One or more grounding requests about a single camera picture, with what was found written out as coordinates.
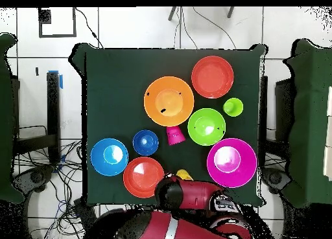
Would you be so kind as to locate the large pink bowl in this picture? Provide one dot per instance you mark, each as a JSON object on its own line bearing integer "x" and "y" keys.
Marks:
{"x": 231, "y": 162}

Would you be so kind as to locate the grey tripod leg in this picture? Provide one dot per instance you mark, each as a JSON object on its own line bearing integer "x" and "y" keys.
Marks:
{"x": 230, "y": 12}
{"x": 172, "y": 14}

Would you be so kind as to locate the dark green table cloth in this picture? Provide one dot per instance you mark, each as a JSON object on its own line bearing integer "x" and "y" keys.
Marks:
{"x": 109, "y": 94}

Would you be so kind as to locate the red-orange bowl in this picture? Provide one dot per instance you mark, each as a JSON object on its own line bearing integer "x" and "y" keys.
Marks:
{"x": 142, "y": 177}
{"x": 212, "y": 77}

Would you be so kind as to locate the small dark blue bowl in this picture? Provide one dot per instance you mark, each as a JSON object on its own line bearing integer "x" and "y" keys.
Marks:
{"x": 145, "y": 142}

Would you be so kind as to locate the raspberry red cup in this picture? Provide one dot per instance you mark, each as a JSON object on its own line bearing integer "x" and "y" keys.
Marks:
{"x": 175, "y": 136}

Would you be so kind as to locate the green bowl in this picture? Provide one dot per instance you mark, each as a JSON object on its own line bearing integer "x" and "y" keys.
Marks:
{"x": 206, "y": 122}

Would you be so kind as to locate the blue tape strip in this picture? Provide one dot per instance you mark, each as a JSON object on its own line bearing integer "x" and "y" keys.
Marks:
{"x": 61, "y": 81}

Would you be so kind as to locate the yellow cup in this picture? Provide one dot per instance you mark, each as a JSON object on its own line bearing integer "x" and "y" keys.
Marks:
{"x": 184, "y": 174}

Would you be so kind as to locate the green clothed side table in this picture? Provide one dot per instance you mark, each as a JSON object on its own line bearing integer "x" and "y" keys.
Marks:
{"x": 308, "y": 119}
{"x": 5, "y": 119}

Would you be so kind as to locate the black pedestal foot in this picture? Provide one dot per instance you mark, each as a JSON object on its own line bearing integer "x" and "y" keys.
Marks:
{"x": 36, "y": 176}
{"x": 276, "y": 179}

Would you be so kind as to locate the white box stack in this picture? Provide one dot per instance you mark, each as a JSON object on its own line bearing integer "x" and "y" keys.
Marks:
{"x": 329, "y": 158}

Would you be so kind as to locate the light blue bowl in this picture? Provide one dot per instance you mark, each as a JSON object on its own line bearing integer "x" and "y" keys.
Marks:
{"x": 109, "y": 157}

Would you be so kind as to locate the light green cup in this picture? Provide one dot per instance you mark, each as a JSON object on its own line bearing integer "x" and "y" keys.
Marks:
{"x": 233, "y": 106}

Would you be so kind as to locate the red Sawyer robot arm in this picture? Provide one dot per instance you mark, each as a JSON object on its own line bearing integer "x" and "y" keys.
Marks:
{"x": 194, "y": 195}

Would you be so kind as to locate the black square floor frame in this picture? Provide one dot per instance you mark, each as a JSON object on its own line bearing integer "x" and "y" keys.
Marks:
{"x": 74, "y": 21}

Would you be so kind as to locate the black metal stand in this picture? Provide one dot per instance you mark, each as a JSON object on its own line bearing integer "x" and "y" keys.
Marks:
{"x": 53, "y": 114}

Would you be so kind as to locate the large orange bowl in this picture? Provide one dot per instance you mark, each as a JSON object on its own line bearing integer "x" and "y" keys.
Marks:
{"x": 168, "y": 94}

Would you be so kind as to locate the black power brick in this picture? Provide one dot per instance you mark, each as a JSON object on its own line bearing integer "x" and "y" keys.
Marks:
{"x": 85, "y": 210}

